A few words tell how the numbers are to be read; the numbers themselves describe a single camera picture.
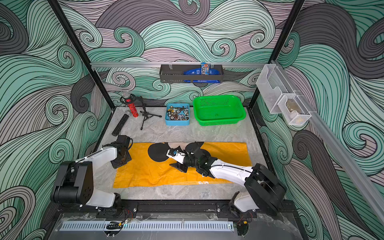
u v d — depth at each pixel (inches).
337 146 20.2
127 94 36.3
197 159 24.9
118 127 40.9
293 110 25.3
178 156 26.9
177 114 45.3
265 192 16.4
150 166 33.7
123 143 29.3
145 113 42.2
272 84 30.6
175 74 37.5
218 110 44.1
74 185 17.0
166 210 29.8
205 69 35.4
